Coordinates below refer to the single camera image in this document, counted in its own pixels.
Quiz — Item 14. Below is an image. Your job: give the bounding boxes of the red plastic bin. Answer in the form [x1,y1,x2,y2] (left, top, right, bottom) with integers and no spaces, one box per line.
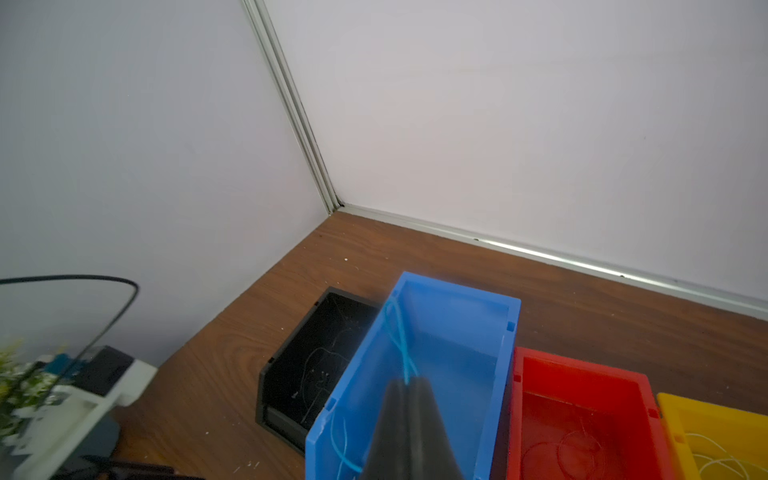
[506,347,676,479]

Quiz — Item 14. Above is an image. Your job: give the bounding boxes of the blue plastic bin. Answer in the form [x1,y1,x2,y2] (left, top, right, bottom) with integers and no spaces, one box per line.
[305,272,521,479]

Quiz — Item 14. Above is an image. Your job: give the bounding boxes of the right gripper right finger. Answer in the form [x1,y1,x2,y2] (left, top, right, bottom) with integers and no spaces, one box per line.
[409,377,463,480]

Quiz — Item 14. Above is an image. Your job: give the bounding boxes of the red cable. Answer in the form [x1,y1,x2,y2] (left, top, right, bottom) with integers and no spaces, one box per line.
[521,428,610,480]

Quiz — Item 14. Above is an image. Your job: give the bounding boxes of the blue cable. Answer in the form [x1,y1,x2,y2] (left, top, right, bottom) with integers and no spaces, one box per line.
[326,293,421,480]

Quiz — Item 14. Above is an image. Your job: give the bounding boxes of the black plastic bin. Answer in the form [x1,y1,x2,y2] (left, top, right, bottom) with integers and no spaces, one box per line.
[255,287,381,455]

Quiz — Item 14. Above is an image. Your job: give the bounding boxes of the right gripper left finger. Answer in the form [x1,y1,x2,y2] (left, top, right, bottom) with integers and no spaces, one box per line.
[360,379,410,480]

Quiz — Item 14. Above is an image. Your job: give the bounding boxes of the yellow plastic bin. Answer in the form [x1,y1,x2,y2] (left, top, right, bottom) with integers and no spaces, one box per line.
[657,393,767,480]

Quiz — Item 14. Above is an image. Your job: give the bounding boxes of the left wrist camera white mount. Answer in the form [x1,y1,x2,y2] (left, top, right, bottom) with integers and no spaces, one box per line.
[1,346,157,479]

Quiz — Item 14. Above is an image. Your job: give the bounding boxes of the black cable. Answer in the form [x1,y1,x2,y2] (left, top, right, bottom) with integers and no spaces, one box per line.
[290,341,355,415]

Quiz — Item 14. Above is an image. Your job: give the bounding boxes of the white cable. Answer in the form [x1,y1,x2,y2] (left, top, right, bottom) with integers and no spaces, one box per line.
[683,431,757,480]

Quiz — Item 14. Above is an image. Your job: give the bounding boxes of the small green potted plant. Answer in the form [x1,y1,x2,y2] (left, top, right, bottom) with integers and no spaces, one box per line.
[1,340,71,440]

